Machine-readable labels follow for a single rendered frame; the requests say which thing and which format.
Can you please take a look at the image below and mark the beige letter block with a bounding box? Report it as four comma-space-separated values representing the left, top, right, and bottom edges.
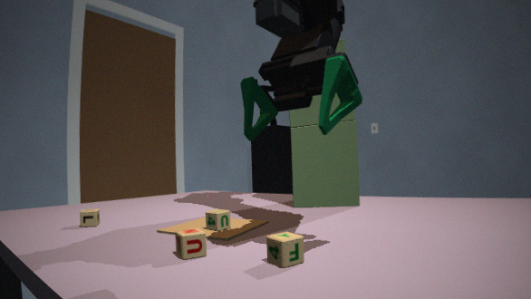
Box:
80, 208, 100, 227
266, 232, 304, 268
206, 209, 231, 231
175, 228, 207, 260

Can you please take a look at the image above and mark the tan flat mat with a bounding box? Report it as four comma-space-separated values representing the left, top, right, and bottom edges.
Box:
157, 217, 269, 241

